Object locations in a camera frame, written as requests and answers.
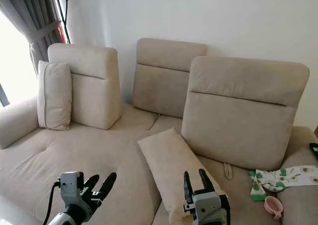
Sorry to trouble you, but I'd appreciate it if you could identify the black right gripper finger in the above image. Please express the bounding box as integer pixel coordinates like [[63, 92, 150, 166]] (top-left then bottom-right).
[[198, 168, 216, 192], [182, 171, 195, 204]]

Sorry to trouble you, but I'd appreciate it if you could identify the beige plain throw pillow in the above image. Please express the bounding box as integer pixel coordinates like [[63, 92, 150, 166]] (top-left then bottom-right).
[[138, 128, 227, 225]]

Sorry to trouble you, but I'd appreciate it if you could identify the beige fabric sofa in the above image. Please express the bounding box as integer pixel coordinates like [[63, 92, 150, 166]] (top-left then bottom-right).
[[0, 38, 318, 225]]

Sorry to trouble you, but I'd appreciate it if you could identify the beige sofa back cushion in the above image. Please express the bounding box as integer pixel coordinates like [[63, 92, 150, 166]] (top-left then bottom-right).
[[47, 43, 122, 130], [181, 56, 311, 172], [132, 38, 208, 119]]

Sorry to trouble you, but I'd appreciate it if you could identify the beige piped throw pillow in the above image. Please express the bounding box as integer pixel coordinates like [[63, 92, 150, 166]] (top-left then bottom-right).
[[37, 61, 73, 131]]

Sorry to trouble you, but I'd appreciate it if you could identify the black floor lamp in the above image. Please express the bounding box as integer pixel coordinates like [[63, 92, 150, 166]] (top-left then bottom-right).
[[56, 0, 71, 44]]

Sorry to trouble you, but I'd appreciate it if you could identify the pink plastic cup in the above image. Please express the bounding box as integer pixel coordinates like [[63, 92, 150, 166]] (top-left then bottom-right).
[[264, 196, 284, 221]]

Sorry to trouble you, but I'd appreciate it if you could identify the avocado print white cloth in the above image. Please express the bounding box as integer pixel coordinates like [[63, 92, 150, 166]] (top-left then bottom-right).
[[249, 165, 318, 202]]

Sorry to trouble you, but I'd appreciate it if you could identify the black remote control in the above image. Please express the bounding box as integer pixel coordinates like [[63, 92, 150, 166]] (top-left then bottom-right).
[[309, 143, 318, 160]]

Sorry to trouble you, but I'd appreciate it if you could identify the red curtain tassel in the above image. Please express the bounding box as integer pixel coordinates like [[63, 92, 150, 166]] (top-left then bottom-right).
[[58, 24, 67, 43]]

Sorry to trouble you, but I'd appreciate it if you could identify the grey curtain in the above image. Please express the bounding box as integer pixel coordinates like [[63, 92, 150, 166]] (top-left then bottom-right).
[[0, 0, 65, 74]]

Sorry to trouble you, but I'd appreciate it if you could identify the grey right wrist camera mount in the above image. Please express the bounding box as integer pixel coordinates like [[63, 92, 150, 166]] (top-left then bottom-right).
[[192, 189, 225, 224]]

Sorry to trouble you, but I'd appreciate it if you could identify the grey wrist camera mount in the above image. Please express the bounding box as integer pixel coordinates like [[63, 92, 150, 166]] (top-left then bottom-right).
[[192, 189, 225, 224], [59, 171, 85, 207]]

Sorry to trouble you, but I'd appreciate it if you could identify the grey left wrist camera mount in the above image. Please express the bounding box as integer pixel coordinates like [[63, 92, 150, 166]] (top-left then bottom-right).
[[59, 171, 85, 207]]

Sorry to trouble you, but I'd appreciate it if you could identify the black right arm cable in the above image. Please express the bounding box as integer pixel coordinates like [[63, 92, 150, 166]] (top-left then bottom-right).
[[221, 194, 233, 225]]

